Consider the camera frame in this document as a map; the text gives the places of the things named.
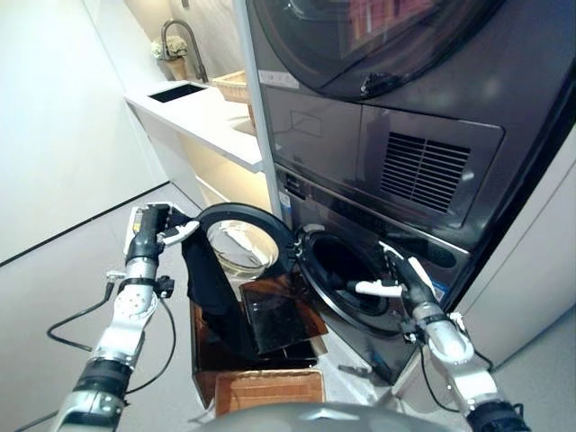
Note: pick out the dark curved kitchen faucet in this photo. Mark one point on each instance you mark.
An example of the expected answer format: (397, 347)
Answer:
(198, 54)

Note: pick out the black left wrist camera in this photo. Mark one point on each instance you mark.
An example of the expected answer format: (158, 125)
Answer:
(165, 287)

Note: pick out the square blue white sticker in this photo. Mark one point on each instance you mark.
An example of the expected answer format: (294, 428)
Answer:
(442, 290)

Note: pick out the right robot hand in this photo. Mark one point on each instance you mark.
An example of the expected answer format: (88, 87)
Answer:
(414, 283)

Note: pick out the dark stacked tumble dryer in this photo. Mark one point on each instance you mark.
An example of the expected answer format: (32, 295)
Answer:
(405, 157)

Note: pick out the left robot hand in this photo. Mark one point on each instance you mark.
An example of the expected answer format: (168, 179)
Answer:
(144, 238)

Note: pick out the cream cabinet with white counter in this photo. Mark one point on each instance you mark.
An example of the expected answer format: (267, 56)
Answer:
(202, 117)

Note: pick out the orange woven wicker basket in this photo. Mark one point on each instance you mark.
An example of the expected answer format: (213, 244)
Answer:
(270, 391)

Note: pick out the low wicker tray basket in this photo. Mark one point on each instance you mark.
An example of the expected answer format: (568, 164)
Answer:
(231, 87)

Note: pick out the black rectangular counter inset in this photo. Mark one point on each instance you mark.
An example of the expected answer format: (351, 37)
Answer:
(177, 92)

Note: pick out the glossy dark brown stool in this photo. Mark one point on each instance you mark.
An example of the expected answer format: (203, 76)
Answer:
(279, 315)

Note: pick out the black garment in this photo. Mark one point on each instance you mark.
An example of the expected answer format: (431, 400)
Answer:
(207, 270)

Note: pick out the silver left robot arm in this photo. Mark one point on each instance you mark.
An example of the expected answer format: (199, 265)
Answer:
(130, 306)

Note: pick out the round glass washing machine door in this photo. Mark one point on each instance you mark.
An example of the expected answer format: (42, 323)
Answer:
(270, 220)

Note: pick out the grey front-load washing machine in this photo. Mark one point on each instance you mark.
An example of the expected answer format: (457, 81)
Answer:
(324, 202)

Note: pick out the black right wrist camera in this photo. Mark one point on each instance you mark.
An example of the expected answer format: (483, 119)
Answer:
(408, 330)

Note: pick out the grey robot torso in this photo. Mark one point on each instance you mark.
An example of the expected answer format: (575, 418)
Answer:
(315, 418)

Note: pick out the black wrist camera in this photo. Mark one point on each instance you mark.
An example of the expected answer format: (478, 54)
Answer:
(408, 330)
(165, 287)

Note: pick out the blue and white energy label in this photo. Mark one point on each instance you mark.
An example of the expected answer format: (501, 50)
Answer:
(286, 204)

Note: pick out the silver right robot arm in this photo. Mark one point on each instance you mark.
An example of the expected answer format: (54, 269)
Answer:
(454, 351)

